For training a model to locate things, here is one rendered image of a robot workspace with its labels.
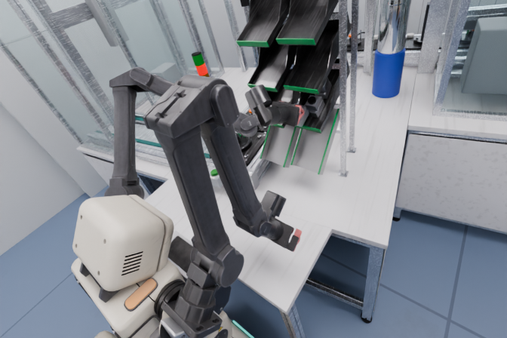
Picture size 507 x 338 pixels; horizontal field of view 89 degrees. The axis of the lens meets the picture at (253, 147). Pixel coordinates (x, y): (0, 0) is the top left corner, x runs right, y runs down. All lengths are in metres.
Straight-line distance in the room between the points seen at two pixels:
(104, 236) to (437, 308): 1.76
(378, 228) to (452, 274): 1.03
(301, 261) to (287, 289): 0.11
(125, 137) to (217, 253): 0.50
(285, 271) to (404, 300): 1.06
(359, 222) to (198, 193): 0.77
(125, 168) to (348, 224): 0.83
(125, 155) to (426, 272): 1.81
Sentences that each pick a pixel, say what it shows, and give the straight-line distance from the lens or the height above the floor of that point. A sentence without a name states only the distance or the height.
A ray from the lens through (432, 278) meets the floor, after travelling 2.04.
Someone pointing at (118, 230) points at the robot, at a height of 1.39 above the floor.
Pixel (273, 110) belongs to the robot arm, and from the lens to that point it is 0.79.
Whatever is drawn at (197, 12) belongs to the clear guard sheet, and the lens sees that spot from 2.49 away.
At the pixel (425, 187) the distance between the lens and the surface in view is 1.89.
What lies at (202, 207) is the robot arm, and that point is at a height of 1.43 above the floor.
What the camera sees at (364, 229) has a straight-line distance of 1.10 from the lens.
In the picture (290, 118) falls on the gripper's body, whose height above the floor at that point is 1.30.
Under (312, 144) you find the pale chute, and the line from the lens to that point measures 1.12.
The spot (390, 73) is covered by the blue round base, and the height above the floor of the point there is 1.02.
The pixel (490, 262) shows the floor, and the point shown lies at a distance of 2.21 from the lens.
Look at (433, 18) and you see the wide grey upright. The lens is 1.97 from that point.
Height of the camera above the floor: 1.78
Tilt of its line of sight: 38 degrees down
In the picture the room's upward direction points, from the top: 16 degrees counter-clockwise
